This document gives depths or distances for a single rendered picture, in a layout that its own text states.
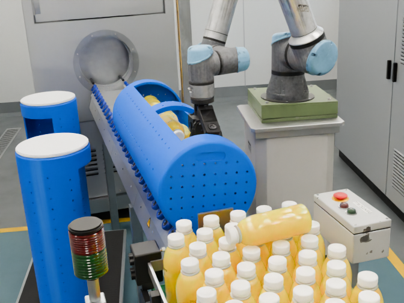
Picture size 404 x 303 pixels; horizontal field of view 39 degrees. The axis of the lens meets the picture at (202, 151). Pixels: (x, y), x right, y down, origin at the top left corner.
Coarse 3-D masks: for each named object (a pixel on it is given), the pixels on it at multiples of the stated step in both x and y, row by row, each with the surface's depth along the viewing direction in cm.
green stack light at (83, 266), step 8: (104, 248) 104; (72, 256) 103; (80, 256) 101; (88, 256) 101; (96, 256) 102; (104, 256) 104; (80, 264) 102; (88, 264) 102; (96, 264) 102; (104, 264) 104; (80, 272) 103; (88, 272) 102; (96, 272) 103; (104, 272) 104
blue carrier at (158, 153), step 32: (128, 96) 217; (160, 96) 234; (128, 128) 198; (160, 128) 172; (160, 160) 157; (192, 160) 152; (224, 160) 154; (160, 192) 152; (192, 192) 155; (224, 192) 158; (192, 224) 158
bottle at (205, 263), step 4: (188, 256) 129; (192, 256) 127; (200, 256) 126; (204, 256) 127; (208, 256) 128; (200, 260) 126; (204, 260) 127; (208, 260) 127; (200, 264) 126; (204, 264) 126; (208, 264) 127; (200, 268) 126; (204, 268) 126; (208, 268) 127; (204, 272) 126; (204, 276) 126
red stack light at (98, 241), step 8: (96, 232) 101; (104, 232) 104; (72, 240) 101; (80, 240) 100; (88, 240) 100; (96, 240) 101; (104, 240) 103; (72, 248) 102; (80, 248) 101; (88, 248) 101; (96, 248) 102
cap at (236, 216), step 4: (232, 212) 142; (236, 212) 142; (240, 212) 142; (244, 212) 142; (232, 216) 141; (236, 216) 140; (240, 216) 140; (244, 216) 141; (232, 220) 141; (236, 220) 140; (240, 220) 140
